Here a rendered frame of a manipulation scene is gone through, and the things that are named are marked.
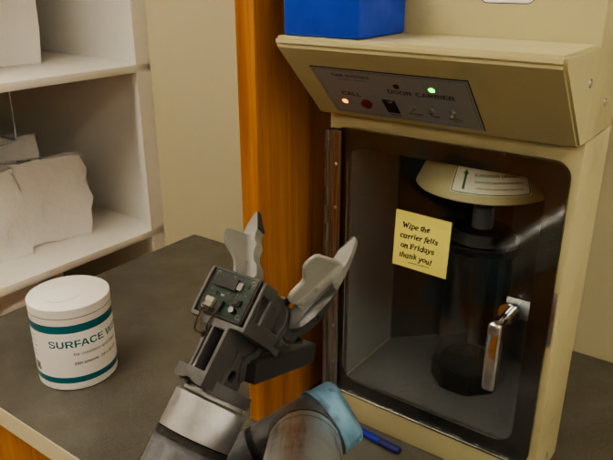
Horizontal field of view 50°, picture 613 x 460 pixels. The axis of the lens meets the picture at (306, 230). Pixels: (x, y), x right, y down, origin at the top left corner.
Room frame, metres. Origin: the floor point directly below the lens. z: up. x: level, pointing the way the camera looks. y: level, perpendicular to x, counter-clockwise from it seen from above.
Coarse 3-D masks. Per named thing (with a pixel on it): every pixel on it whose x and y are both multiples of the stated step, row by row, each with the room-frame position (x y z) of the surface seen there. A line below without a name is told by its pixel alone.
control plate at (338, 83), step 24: (336, 72) 0.75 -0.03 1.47; (360, 72) 0.72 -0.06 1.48; (336, 96) 0.79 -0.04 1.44; (360, 96) 0.76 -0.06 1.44; (384, 96) 0.74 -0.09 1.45; (408, 96) 0.72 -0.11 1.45; (432, 96) 0.69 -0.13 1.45; (456, 96) 0.68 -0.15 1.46; (432, 120) 0.73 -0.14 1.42; (456, 120) 0.71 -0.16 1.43; (480, 120) 0.69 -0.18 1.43
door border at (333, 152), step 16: (336, 144) 0.84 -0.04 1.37; (336, 160) 0.84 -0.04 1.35; (336, 176) 0.84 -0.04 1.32; (336, 192) 0.84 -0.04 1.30; (336, 208) 0.83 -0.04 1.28; (336, 224) 0.84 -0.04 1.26; (336, 240) 0.83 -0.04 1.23; (336, 304) 0.83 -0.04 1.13; (336, 320) 0.83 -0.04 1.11; (336, 336) 0.83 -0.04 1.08; (336, 352) 0.83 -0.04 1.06; (336, 368) 0.83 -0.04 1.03; (336, 384) 0.83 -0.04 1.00
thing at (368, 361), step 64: (384, 192) 0.79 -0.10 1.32; (448, 192) 0.74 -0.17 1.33; (512, 192) 0.70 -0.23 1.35; (384, 256) 0.79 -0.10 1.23; (448, 256) 0.74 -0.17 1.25; (512, 256) 0.69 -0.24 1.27; (384, 320) 0.79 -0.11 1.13; (448, 320) 0.73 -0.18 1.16; (384, 384) 0.78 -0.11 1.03; (448, 384) 0.73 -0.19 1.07; (512, 384) 0.68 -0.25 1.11; (512, 448) 0.67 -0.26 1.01
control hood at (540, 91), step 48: (288, 48) 0.76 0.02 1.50; (336, 48) 0.72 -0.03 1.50; (384, 48) 0.68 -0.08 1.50; (432, 48) 0.65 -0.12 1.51; (480, 48) 0.63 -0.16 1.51; (528, 48) 0.63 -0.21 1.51; (576, 48) 0.63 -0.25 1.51; (480, 96) 0.66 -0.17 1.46; (528, 96) 0.62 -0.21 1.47; (576, 96) 0.61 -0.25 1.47; (576, 144) 0.65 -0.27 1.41
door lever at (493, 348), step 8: (504, 304) 0.69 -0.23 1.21; (504, 312) 0.68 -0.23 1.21; (512, 312) 0.68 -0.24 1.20; (496, 320) 0.66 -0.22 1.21; (504, 320) 0.66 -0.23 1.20; (512, 320) 0.68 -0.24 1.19; (488, 328) 0.65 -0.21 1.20; (496, 328) 0.65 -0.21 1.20; (488, 336) 0.65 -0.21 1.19; (496, 336) 0.65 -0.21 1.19; (488, 344) 0.65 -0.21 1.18; (496, 344) 0.65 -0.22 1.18; (488, 352) 0.65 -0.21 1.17; (496, 352) 0.65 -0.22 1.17; (488, 360) 0.65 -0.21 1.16; (496, 360) 0.65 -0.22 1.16; (488, 368) 0.65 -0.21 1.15; (496, 368) 0.65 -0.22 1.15; (488, 376) 0.65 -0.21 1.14; (496, 376) 0.65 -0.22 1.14; (488, 384) 0.65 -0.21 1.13; (496, 384) 0.65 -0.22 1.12
